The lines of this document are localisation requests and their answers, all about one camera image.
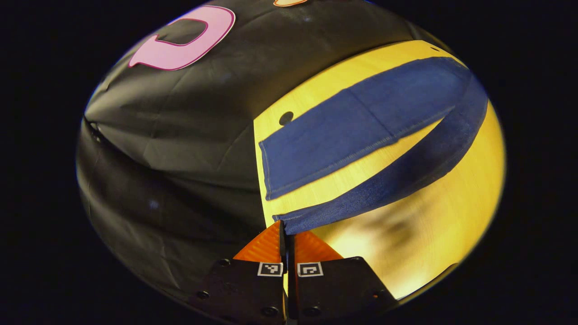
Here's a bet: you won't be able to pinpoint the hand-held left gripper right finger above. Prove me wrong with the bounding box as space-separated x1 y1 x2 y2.
287 230 399 324

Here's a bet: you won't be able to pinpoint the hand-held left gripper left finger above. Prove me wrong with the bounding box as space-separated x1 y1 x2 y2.
189 220 287 325

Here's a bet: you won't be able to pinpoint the black backdrop cloth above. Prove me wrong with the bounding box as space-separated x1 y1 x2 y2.
76 0 452 299

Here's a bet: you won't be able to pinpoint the blue denim jeans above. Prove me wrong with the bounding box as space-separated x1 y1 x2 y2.
258 56 489 236

